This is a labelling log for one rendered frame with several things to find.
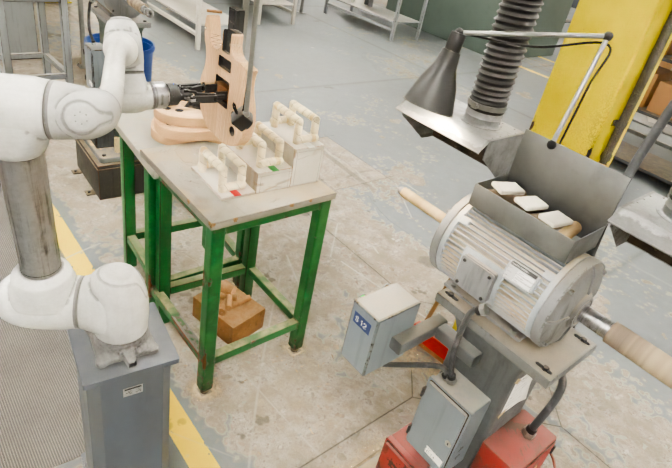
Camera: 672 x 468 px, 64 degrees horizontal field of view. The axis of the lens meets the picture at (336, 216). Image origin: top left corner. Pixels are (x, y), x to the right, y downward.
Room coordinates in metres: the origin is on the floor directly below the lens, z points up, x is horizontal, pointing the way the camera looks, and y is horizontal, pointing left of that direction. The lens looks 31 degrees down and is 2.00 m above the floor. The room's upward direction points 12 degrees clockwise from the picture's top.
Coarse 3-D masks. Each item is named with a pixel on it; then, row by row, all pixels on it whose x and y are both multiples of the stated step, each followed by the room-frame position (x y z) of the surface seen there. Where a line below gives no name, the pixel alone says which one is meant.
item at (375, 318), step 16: (384, 288) 1.15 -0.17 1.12; (400, 288) 1.16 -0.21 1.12; (368, 304) 1.07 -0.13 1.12; (384, 304) 1.08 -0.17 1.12; (400, 304) 1.09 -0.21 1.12; (416, 304) 1.11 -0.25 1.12; (352, 320) 1.07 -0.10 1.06; (368, 320) 1.03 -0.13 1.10; (384, 320) 1.02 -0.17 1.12; (400, 320) 1.07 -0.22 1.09; (352, 336) 1.06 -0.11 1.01; (368, 336) 1.02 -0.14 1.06; (384, 336) 1.04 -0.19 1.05; (352, 352) 1.05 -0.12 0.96; (368, 352) 1.01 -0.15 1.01; (384, 352) 1.05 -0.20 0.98; (368, 368) 1.02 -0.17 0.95
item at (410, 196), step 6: (402, 192) 1.45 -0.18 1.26; (408, 192) 1.44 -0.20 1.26; (408, 198) 1.43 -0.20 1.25; (414, 198) 1.42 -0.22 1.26; (420, 198) 1.42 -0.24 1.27; (414, 204) 1.41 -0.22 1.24; (420, 204) 1.40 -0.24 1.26; (426, 204) 1.39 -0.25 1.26; (426, 210) 1.38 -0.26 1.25; (432, 210) 1.37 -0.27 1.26; (438, 210) 1.37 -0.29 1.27; (432, 216) 1.36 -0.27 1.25; (438, 216) 1.35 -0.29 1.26; (444, 216) 1.34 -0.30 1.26
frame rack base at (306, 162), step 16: (272, 128) 2.08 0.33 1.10; (288, 128) 2.11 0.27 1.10; (272, 144) 2.04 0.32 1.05; (288, 144) 1.96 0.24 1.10; (304, 144) 1.99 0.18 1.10; (320, 144) 2.02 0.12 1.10; (288, 160) 1.95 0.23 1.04; (304, 160) 1.96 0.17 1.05; (320, 160) 2.02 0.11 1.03; (304, 176) 1.97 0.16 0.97
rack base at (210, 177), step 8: (192, 168) 1.89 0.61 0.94; (208, 168) 1.92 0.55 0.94; (200, 176) 1.84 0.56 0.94; (208, 176) 1.85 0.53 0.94; (216, 176) 1.87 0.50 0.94; (232, 176) 1.89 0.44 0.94; (208, 184) 1.79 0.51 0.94; (216, 184) 1.80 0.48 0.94; (216, 192) 1.75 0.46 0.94; (240, 192) 1.78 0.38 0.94; (248, 192) 1.80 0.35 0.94; (224, 200) 1.72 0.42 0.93
